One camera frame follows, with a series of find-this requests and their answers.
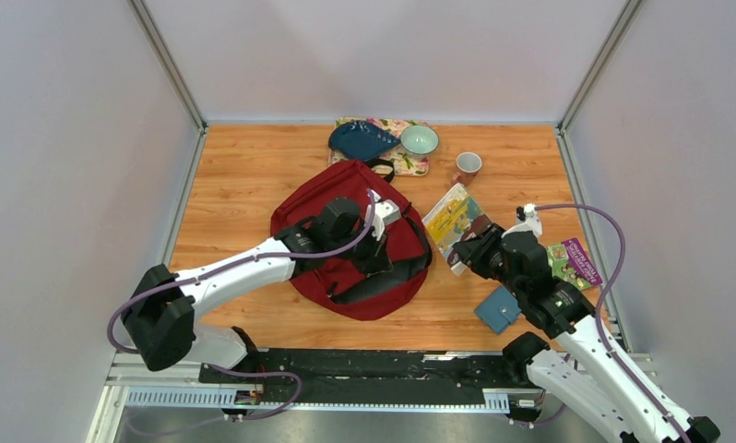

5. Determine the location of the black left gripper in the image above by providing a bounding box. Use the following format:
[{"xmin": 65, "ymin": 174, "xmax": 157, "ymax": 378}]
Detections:
[{"xmin": 327, "ymin": 220, "xmax": 394, "ymax": 278}]

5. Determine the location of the yellow and teal paperback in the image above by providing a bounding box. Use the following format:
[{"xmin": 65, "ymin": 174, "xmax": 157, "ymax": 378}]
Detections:
[{"xmin": 422, "ymin": 183, "xmax": 492, "ymax": 276}]

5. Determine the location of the red student backpack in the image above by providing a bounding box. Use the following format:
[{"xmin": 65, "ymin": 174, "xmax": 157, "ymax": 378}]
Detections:
[{"xmin": 270, "ymin": 161, "xmax": 433, "ymax": 321}]

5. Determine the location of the purple treehouse book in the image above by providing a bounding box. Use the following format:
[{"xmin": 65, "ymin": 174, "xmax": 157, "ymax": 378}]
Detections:
[{"xmin": 546, "ymin": 238, "xmax": 603, "ymax": 290}]

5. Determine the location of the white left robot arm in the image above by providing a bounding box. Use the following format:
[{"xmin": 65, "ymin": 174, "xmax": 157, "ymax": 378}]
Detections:
[{"xmin": 110, "ymin": 191, "xmax": 401, "ymax": 383}]

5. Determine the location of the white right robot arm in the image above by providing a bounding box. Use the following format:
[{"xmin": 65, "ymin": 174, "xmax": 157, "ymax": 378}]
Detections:
[{"xmin": 454, "ymin": 224, "xmax": 721, "ymax": 442}]

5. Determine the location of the blue leather wallet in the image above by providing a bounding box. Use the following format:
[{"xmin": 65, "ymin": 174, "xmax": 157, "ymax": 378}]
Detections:
[{"xmin": 474, "ymin": 286, "xmax": 521, "ymax": 335}]

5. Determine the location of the pink patterned mug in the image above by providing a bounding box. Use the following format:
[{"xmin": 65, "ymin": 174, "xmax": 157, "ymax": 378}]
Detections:
[{"xmin": 451, "ymin": 151, "xmax": 483, "ymax": 186}]

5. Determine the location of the floral rectangular tray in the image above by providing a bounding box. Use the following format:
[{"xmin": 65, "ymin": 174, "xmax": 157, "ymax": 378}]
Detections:
[{"xmin": 334, "ymin": 117, "xmax": 430, "ymax": 177}]

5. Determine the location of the dark blue leaf plate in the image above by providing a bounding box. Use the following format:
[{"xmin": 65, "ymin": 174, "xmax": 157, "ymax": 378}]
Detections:
[{"xmin": 327, "ymin": 120, "xmax": 401, "ymax": 161}]

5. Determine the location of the pale green ceramic bowl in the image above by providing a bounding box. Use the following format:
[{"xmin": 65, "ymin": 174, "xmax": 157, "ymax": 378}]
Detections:
[{"xmin": 400, "ymin": 125, "xmax": 439, "ymax": 156}]

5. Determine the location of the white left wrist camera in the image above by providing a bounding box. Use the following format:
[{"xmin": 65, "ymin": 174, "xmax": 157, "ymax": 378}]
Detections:
[{"xmin": 365, "ymin": 189, "xmax": 401, "ymax": 241}]

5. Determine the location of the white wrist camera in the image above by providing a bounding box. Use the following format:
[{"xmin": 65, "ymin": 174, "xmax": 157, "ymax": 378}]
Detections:
[
  {"xmin": 502, "ymin": 203, "xmax": 543, "ymax": 239},
  {"xmin": 365, "ymin": 189, "xmax": 401, "ymax": 241}
]

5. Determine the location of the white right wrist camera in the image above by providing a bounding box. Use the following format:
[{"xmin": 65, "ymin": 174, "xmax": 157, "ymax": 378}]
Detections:
[{"xmin": 502, "ymin": 203, "xmax": 543, "ymax": 239}]

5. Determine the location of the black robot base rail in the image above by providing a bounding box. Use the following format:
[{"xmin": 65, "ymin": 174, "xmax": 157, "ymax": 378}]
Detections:
[{"xmin": 197, "ymin": 347, "xmax": 564, "ymax": 423}]

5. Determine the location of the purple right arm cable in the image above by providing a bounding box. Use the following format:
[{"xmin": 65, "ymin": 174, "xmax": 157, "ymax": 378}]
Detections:
[{"xmin": 532, "ymin": 203, "xmax": 693, "ymax": 443}]

